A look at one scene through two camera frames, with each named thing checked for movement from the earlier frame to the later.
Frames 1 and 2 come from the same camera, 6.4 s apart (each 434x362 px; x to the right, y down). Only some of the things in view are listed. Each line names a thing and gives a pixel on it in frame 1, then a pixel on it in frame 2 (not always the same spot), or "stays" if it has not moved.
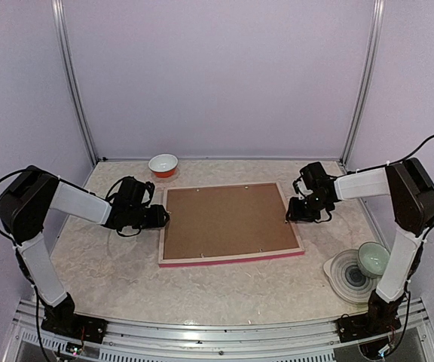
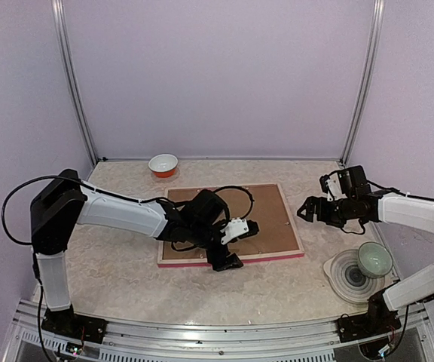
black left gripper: [157, 218] -> [227, 262]
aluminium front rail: [413, 338] stays
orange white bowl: [163, 164] stays
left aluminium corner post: [59, 19] stays
